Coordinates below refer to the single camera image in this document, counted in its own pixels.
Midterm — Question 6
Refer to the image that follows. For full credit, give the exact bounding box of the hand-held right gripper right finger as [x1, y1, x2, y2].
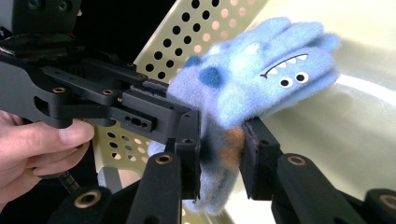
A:
[239, 117, 283, 200]

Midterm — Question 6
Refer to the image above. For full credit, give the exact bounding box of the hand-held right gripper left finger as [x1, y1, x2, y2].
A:
[173, 109, 202, 200]

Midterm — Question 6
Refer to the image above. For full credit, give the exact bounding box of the blue fuzzy glove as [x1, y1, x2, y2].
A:
[148, 17, 343, 217]

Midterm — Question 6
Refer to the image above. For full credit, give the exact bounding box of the pale yellow perforated plastic basket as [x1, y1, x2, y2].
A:
[92, 0, 396, 224]

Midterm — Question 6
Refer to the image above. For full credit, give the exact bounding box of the black cable with plug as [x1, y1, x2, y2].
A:
[38, 170, 82, 194]

